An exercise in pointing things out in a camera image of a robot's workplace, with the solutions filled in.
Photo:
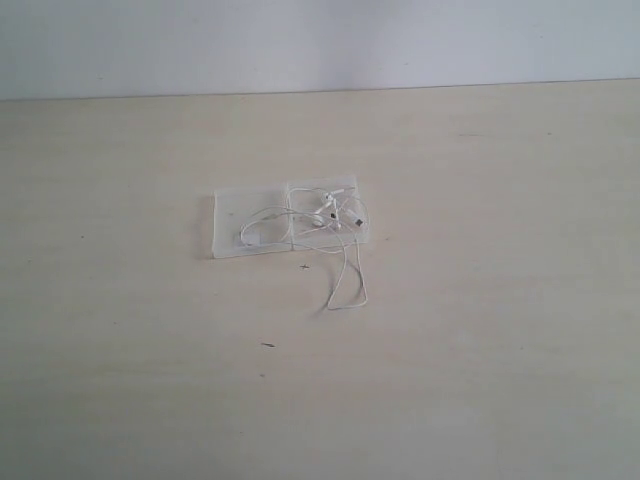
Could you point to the white wired earphones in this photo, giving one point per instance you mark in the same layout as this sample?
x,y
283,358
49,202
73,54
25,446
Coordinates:
x,y
345,280

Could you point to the clear plastic hinged case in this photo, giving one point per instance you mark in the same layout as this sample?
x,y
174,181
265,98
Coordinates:
x,y
233,206

